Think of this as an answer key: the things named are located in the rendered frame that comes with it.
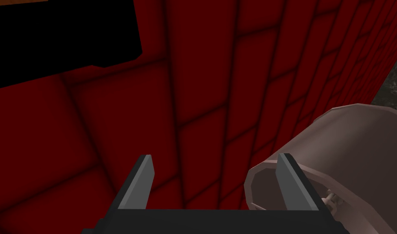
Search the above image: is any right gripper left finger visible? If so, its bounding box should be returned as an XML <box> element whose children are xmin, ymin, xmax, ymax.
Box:
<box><xmin>110</xmin><ymin>154</ymin><xmax>155</xmax><ymax>211</ymax></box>

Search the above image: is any black cabinet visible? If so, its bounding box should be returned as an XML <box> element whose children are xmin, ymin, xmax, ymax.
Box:
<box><xmin>0</xmin><ymin>0</ymin><xmax>143</xmax><ymax>91</ymax></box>

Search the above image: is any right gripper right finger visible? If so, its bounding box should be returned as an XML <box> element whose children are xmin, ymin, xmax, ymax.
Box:
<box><xmin>275</xmin><ymin>153</ymin><xmax>329</xmax><ymax>212</ymax></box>

